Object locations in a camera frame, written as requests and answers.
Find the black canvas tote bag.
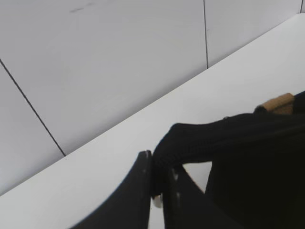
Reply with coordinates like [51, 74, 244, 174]
[152, 93, 305, 229]

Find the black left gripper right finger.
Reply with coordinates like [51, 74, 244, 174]
[163, 166, 210, 229]

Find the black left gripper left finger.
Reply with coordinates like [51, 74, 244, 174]
[73, 150, 152, 229]

